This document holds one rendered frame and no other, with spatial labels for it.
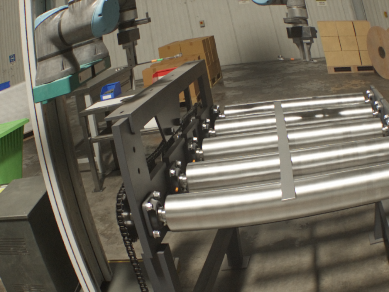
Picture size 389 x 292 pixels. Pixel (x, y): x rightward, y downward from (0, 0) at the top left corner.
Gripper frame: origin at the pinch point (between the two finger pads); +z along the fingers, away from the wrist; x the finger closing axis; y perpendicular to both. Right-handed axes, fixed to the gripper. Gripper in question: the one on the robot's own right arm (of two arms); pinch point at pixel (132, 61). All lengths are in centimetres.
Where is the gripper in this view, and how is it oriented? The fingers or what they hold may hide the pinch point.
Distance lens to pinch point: 192.3
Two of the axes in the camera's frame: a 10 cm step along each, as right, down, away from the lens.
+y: -9.7, 1.2, 2.2
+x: -1.8, 2.9, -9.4
